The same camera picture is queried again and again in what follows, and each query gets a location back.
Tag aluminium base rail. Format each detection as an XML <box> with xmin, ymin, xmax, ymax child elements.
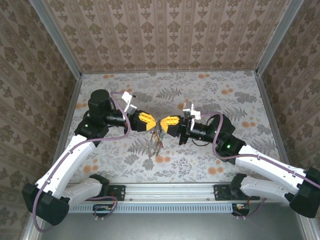
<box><xmin>109</xmin><ymin>183</ymin><xmax>219</xmax><ymax>202</ymax></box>

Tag aluminium side frame rail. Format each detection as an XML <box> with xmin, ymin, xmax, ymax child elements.
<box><xmin>254</xmin><ymin>71</ymin><xmax>320</xmax><ymax>240</ymax></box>
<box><xmin>22</xmin><ymin>73</ymin><xmax>84</xmax><ymax>240</ymax></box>

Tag aluminium frame post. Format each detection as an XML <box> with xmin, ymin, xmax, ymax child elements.
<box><xmin>255</xmin><ymin>0</ymin><xmax>306</xmax><ymax>77</ymax></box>
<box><xmin>28</xmin><ymin>0</ymin><xmax>84</xmax><ymax>79</ymax></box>

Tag floral patterned table cover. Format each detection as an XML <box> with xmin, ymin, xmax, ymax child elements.
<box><xmin>52</xmin><ymin>70</ymin><xmax>289</xmax><ymax>185</ymax></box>

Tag aluminium back frame rail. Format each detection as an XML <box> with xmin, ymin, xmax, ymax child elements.
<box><xmin>80</xmin><ymin>69</ymin><xmax>259</xmax><ymax>75</ymax></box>

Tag grey metal front panel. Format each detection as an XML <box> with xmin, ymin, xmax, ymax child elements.
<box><xmin>37</xmin><ymin>212</ymin><xmax>310</xmax><ymax>240</ymax></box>

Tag black connector with wires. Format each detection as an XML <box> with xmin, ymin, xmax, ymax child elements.
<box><xmin>231</xmin><ymin>202</ymin><xmax>251</xmax><ymax>217</ymax></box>
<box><xmin>92</xmin><ymin>203</ymin><xmax>114</xmax><ymax>217</ymax></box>

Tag white slotted cable duct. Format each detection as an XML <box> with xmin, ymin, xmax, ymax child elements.
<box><xmin>67</xmin><ymin>201</ymin><xmax>251</xmax><ymax>215</ymax></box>

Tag metal keyring bunch with keys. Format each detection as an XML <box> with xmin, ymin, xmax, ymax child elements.
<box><xmin>148</xmin><ymin>119</ymin><xmax>166</xmax><ymax>160</ymax></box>

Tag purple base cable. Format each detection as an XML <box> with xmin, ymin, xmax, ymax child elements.
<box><xmin>236</xmin><ymin>198</ymin><xmax>268</xmax><ymax>219</ymax></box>
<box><xmin>84</xmin><ymin>195</ymin><xmax>118</xmax><ymax>221</ymax></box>

